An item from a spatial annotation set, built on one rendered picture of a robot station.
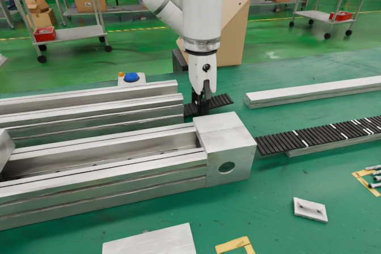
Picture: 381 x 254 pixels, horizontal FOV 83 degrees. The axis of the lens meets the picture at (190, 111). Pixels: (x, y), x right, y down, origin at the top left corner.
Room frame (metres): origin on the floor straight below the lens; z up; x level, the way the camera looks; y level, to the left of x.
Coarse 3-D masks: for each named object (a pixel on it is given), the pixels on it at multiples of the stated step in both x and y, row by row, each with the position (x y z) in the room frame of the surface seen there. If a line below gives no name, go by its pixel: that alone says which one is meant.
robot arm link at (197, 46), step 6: (186, 42) 0.47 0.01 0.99; (192, 42) 0.46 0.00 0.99; (198, 42) 0.45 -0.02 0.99; (204, 42) 0.46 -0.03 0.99; (210, 42) 0.46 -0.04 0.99; (216, 42) 0.46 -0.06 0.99; (186, 48) 0.47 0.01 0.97; (192, 48) 0.46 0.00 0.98; (198, 48) 0.45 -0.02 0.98; (204, 48) 0.46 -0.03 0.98; (210, 48) 0.45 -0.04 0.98; (216, 48) 0.47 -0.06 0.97
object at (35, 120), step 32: (32, 96) 0.44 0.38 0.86; (64, 96) 0.44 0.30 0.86; (96, 96) 0.46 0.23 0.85; (128, 96) 0.47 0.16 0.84; (160, 96) 0.44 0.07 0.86; (0, 128) 0.35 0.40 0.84; (32, 128) 0.35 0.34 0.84; (64, 128) 0.37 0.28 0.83; (96, 128) 0.38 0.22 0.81; (128, 128) 0.40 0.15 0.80
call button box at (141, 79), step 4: (140, 76) 0.60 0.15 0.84; (144, 76) 0.60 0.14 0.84; (120, 80) 0.57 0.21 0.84; (124, 80) 0.57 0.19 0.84; (136, 80) 0.57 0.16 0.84; (140, 80) 0.57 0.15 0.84; (144, 80) 0.57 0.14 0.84; (120, 84) 0.54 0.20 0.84; (124, 84) 0.54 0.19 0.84; (128, 84) 0.54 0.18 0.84
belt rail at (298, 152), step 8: (368, 136) 0.37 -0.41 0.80; (376, 136) 0.38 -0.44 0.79; (328, 144) 0.35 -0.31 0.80; (336, 144) 0.35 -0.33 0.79; (344, 144) 0.36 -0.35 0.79; (352, 144) 0.36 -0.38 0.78; (288, 152) 0.33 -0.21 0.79; (296, 152) 0.33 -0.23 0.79; (304, 152) 0.33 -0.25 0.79; (312, 152) 0.34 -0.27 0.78
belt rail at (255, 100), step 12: (312, 84) 0.60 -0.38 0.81; (324, 84) 0.60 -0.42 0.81; (336, 84) 0.60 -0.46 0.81; (348, 84) 0.60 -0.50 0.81; (360, 84) 0.60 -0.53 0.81; (372, 84) 0.61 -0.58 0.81; (252, 96) 0.53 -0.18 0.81; (264, 96) 0.53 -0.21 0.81; (276, 96) 0.53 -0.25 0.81; (288, 96) 0.54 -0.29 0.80; (300, 96) 0.55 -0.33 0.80; (312, 96) 0.56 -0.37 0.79; (324, 96) 0.57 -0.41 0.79
